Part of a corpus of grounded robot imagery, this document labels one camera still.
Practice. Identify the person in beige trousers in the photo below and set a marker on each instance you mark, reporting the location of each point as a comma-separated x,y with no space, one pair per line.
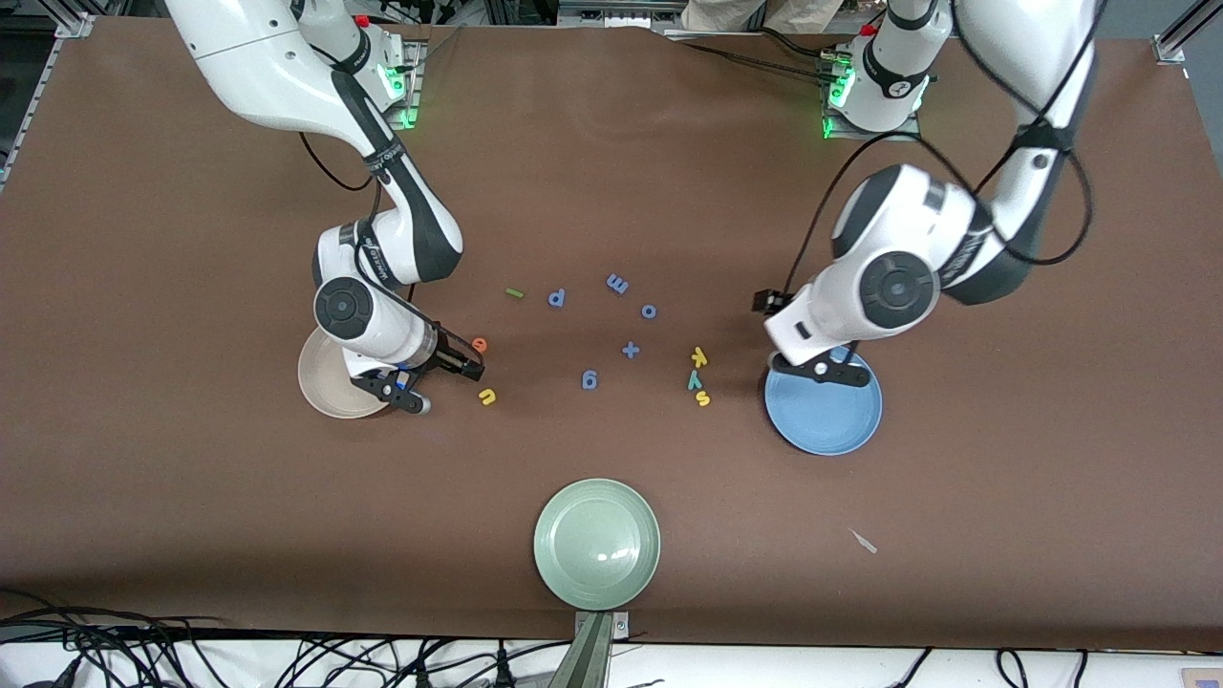
726,14

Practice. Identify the tan cardboard piece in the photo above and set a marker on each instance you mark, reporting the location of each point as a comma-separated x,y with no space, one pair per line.
1204,678

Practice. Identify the blue letter m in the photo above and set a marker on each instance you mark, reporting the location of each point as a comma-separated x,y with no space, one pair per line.
617,284

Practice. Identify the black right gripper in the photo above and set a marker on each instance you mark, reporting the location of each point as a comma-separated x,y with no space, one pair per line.
450,357

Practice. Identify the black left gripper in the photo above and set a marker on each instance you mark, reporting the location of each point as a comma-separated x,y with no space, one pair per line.
760,300

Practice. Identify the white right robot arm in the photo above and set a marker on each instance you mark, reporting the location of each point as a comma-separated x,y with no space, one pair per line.
268,57

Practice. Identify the green round plate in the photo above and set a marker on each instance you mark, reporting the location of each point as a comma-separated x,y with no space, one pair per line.
597,545

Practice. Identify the aluminium table frame rail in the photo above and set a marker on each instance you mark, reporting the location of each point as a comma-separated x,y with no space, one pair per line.
1170,46
75,27

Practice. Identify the beige round plate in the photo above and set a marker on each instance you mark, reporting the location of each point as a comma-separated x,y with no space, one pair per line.
325,382

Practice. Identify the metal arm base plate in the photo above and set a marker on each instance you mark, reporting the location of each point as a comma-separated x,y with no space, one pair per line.
908,136
417,91

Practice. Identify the yellow letter k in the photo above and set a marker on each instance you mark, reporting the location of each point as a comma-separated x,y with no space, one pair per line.
699,357

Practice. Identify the blue round plate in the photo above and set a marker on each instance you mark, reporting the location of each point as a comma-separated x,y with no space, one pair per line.
823,420

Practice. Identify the grey metal camera post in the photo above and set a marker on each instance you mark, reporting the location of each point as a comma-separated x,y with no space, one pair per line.
592,655

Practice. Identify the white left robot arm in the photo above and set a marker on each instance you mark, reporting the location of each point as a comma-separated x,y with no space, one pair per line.
1013,57

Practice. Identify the small white paper scrap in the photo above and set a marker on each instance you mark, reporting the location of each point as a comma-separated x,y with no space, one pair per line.
865,543

